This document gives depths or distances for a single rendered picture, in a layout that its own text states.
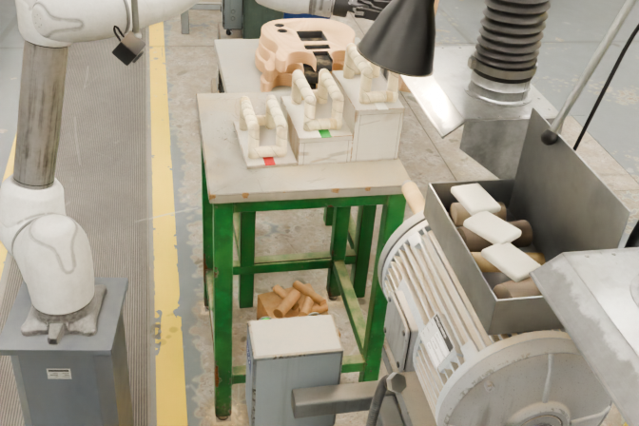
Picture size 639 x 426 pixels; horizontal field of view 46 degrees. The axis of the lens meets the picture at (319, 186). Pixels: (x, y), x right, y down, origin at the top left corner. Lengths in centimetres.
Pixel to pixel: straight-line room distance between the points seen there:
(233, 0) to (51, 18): 218
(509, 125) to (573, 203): 21
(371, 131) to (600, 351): 144
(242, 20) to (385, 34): 263
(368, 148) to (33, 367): 107
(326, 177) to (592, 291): 135
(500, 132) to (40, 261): 113
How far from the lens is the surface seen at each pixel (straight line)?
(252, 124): 214
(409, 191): 150
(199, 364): 286
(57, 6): 169
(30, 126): 195
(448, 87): 131
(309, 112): 214
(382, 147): 223
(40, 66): 189
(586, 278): 91
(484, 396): 105
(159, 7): 178
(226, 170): 215
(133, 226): 352
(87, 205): 369
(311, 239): 345
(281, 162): 217
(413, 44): 124
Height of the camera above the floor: 207
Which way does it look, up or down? 33 degrees down
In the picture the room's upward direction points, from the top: 5 degrees clockwise
